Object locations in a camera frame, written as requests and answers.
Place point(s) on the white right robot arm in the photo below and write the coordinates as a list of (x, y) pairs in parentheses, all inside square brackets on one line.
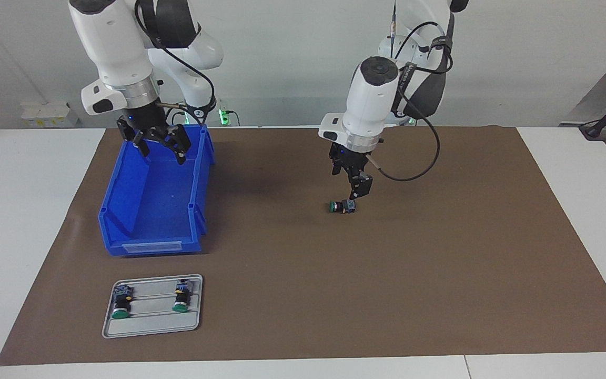
[(119, 47)]

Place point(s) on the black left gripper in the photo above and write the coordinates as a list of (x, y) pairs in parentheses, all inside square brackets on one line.
[(350, 160)]

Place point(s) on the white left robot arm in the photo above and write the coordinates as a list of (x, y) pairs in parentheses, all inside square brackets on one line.
[(371, 100)]

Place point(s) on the blue plastic storage bin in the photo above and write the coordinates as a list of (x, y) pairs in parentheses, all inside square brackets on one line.
[(150, 210)]

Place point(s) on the grey metal tray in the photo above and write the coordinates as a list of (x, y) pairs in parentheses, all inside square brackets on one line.
[(150, 323)]

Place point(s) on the green push button switch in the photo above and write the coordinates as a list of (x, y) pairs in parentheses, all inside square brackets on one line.
[(121, 302), (342, 207), (181, 297)]

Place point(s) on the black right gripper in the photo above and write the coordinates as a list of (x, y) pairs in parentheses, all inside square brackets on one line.
[(145, 120)]

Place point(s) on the brown table mat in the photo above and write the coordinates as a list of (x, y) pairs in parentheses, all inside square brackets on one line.
[(387, 263)]

